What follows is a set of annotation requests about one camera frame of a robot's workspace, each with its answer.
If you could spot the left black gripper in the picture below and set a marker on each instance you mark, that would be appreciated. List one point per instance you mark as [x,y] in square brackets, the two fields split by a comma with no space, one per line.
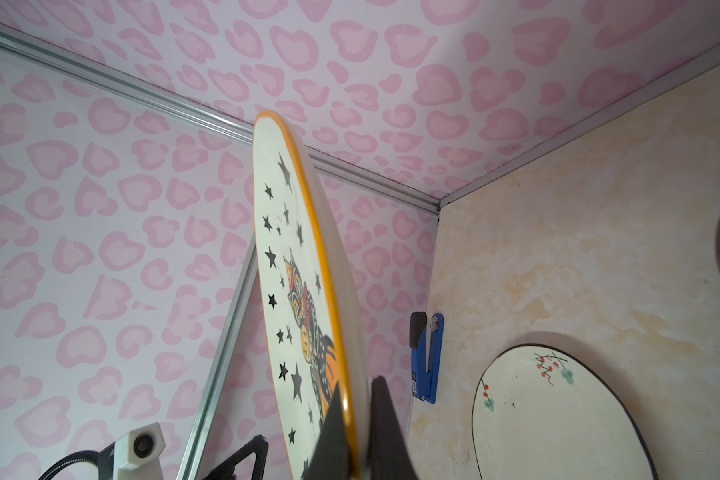
[258,446]

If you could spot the cat and stars plate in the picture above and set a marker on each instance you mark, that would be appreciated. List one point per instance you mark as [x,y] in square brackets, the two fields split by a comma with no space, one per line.
[310,303]

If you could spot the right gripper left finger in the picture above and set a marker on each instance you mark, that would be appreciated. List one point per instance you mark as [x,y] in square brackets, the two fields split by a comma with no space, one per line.
[331,457]

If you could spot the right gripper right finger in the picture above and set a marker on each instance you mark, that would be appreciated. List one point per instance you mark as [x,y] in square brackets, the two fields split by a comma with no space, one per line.
[388,456]

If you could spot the cream plate with red berries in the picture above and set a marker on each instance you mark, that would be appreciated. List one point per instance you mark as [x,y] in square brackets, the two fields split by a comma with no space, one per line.
[539,413]

